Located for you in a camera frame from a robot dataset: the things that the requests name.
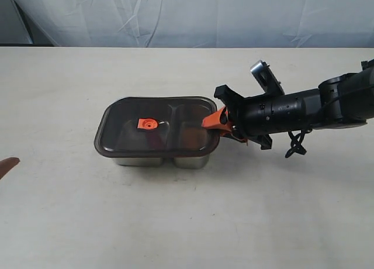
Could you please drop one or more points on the stainless steel lunch box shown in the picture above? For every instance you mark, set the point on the stainless steel lunch box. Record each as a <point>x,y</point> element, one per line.
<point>180,162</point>

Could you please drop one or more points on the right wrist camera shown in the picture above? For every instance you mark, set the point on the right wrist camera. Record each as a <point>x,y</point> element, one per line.
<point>266,79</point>

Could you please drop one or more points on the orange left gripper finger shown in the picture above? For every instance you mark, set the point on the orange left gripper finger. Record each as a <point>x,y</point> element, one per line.
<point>7,164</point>

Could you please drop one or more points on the yellow toy cheese wedge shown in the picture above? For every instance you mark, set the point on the yellow toy cheese wedge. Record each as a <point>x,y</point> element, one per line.
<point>194,138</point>

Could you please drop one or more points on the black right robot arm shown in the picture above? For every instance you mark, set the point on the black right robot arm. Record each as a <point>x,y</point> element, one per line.
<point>338,103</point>

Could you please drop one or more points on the red toy sausage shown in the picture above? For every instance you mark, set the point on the red toy sausage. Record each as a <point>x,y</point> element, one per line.
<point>154,140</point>

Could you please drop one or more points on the white backdrop cloth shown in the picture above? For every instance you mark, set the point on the white backdrop cloth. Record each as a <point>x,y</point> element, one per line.
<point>203,23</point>

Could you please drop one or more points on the dark transparent box lid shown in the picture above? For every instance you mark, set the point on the dark transparent box lid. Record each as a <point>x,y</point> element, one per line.
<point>122,130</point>

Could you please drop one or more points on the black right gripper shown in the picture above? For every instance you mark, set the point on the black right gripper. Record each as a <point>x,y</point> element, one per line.
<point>255,118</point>

